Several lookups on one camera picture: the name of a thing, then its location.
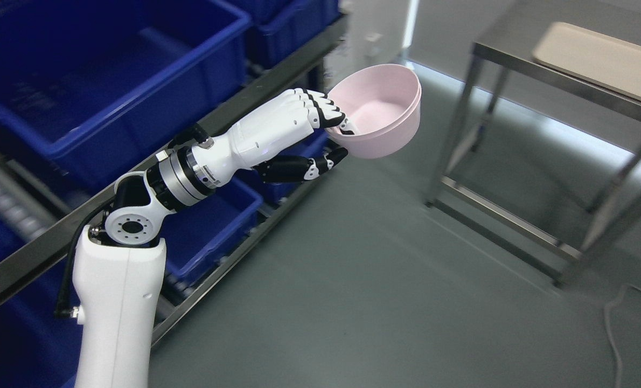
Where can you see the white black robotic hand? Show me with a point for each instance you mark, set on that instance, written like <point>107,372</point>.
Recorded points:
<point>257,141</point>

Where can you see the pink bowl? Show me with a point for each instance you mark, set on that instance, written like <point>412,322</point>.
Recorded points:
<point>382,105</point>

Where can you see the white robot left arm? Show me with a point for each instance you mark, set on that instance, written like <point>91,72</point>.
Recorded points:
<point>118,275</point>

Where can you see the blue bin lower shelf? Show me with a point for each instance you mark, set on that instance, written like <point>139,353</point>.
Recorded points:
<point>199,237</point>

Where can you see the blue bin upper right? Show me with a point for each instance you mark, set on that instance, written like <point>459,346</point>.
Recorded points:
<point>281,27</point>

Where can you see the large blue bin top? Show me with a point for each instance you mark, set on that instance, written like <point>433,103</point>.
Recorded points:
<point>91,88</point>

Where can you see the stainless steel table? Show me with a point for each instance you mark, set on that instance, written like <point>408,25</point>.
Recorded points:
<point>544,164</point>

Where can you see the beige plastic tray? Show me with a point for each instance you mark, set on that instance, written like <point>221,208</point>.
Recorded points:
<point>591,56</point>

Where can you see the white wall switch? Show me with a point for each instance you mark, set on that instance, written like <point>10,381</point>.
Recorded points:
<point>373,38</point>

